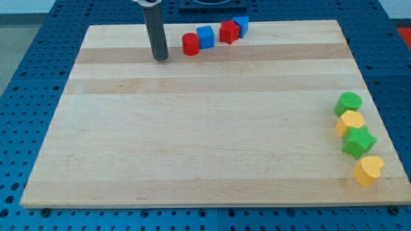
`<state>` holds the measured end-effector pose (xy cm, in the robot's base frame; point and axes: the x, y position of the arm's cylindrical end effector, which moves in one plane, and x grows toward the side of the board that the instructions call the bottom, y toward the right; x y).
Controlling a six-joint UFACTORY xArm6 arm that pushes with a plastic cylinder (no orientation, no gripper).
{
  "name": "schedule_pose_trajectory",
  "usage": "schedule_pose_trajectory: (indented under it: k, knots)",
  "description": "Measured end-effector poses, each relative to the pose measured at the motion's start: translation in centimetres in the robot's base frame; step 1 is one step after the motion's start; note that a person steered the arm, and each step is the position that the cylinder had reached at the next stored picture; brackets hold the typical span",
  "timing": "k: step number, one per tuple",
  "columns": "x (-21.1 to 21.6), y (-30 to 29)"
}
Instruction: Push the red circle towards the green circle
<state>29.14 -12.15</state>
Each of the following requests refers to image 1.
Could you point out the wooden board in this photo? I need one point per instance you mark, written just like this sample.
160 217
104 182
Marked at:
247 124

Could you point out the yellow heart block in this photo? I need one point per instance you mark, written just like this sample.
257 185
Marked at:
368 170

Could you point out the red cylinder block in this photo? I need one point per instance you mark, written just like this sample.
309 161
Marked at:
190 44

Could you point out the green cylinder block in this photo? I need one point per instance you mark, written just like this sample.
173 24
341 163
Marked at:
347 101

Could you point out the red star block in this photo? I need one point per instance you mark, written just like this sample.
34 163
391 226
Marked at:
229 32

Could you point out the blue triangle block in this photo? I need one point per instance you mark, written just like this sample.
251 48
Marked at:
242 22

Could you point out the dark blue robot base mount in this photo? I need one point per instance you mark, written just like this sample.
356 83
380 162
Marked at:
191 5

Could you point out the blue cube block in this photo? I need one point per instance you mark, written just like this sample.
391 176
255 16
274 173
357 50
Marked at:
206 37

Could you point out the yellow hexagon block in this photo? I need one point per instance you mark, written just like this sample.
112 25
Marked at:
349 119

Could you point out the green star block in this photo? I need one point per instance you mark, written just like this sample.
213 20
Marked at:
358 141

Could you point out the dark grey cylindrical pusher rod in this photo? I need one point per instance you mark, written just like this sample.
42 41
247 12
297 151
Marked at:
156 32

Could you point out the white rod holder ring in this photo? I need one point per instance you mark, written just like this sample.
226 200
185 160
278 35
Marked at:
147 3

